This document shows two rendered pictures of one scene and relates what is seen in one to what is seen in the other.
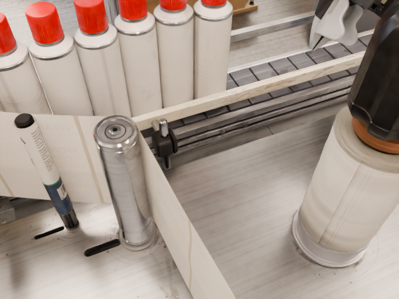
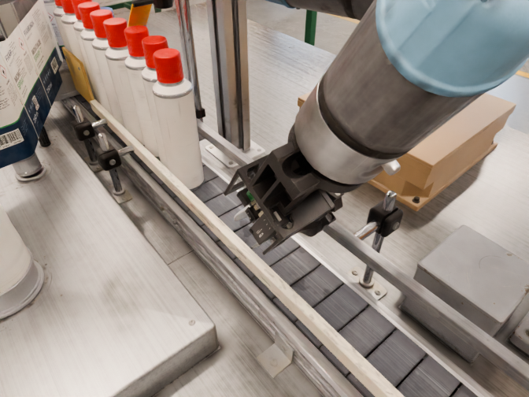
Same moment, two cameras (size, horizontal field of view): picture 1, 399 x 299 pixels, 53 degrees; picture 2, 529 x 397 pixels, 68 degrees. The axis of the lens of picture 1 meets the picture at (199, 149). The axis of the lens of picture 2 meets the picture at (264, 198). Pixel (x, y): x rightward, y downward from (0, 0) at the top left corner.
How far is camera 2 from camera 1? 0.69 m
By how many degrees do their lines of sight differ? 51
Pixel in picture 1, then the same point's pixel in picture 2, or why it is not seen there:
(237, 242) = not seen: hidden behind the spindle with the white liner
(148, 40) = (131, 76)
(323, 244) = not seen: outside the picture
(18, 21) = (282, 80)
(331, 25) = not seen: hidden behind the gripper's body
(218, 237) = (18, 214)
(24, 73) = (89, 47)
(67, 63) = (99, 56)
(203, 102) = (154, 165)
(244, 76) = (230, 200)
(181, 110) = (143, 155)
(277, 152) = (115, 239)
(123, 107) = (127, 120)
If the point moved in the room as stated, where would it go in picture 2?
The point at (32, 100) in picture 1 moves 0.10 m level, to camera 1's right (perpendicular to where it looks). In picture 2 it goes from (94, 70) to (91, 96)
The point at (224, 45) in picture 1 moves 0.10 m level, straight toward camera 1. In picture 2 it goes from (163, 124) to (85, 132)
